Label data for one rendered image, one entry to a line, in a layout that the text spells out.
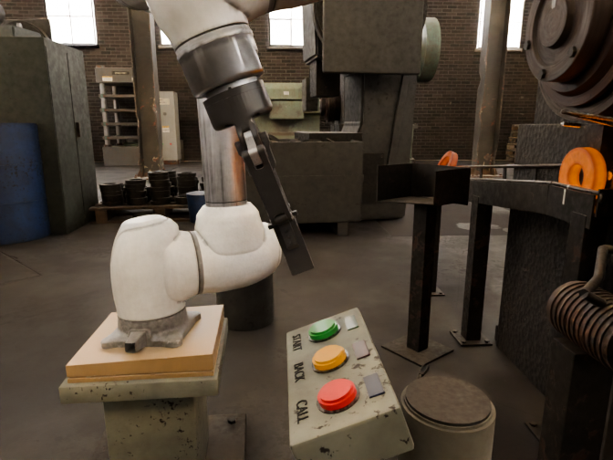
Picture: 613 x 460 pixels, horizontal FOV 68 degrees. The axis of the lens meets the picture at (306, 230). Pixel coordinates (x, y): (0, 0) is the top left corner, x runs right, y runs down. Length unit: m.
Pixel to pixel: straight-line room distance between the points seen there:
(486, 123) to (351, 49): 4.90
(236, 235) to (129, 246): 0.23
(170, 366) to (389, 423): 0.66
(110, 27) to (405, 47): 8.88
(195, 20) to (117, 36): 11.36
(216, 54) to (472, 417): 0.52
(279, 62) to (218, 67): 10.73
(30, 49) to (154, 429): 3.41
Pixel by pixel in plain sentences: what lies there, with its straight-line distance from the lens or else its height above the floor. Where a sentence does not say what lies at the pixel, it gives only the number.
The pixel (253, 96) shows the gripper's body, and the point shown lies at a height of 0.90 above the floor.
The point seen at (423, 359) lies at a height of 0.01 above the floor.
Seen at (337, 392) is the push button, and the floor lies 0.61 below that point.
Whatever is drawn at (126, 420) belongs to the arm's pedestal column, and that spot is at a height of 0.22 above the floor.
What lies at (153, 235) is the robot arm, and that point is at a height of 0.64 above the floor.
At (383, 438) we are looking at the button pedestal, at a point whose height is 0.59.
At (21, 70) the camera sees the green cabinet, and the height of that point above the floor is 1.26.
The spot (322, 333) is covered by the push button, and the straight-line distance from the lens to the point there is 0.61.
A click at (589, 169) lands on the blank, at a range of 1.36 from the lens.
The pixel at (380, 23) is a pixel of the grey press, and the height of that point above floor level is 1.63.
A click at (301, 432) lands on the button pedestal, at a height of 0.59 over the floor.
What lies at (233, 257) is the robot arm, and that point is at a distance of 1.08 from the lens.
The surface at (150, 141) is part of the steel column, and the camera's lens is 7.95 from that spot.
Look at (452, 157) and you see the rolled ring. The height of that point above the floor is 0.72.
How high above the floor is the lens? 0.87
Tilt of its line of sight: 13 degrees down
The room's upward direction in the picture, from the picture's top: straight up
